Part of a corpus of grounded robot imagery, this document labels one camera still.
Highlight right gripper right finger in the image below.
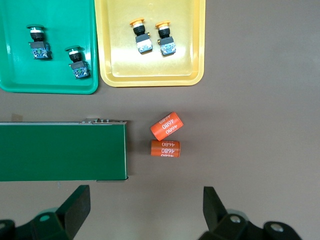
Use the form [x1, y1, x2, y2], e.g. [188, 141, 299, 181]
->
[198, 186, 301, 240]

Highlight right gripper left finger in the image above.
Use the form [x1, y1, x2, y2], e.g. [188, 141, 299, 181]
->
[0, 184, 91, 240]

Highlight green mushroom push button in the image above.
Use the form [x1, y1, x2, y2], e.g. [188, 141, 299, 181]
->
[26, 23, 53, 60]
[64, 45, 91, 80]

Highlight yellow mushroom push button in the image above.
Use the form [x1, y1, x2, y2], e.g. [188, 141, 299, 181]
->
[129, 17, 153, 55]
[154, 20, 177, 57]

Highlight green conveyor belt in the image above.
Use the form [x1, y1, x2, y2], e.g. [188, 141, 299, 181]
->
[0, 117, 130, 183]

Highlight green plastic tray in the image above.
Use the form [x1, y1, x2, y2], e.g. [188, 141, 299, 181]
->
[0, 0, 99, 95]

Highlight yellow plastic tray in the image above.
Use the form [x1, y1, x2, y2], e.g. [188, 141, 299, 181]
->
[94, 0, 206, 88]

